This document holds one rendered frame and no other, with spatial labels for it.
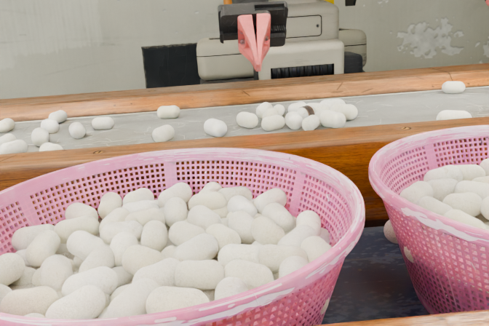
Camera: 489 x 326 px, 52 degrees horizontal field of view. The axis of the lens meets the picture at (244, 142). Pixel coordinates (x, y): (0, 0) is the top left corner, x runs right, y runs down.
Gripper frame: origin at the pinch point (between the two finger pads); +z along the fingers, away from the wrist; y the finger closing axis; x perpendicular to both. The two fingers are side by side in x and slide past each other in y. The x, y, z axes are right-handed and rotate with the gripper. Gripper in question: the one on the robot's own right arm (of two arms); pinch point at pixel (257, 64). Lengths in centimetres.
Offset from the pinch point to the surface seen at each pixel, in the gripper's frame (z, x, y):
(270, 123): 11.6, -1.5, 0.5
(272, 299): 42, -29, -3
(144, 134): 9.1, 2.4, -15.9
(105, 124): 5.4, 4.3, -21.9
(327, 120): 12.1, -2.0, 7.4
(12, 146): 13.9, -3.5, -30.0
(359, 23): -152, 134, 70
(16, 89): -133, 146, -114
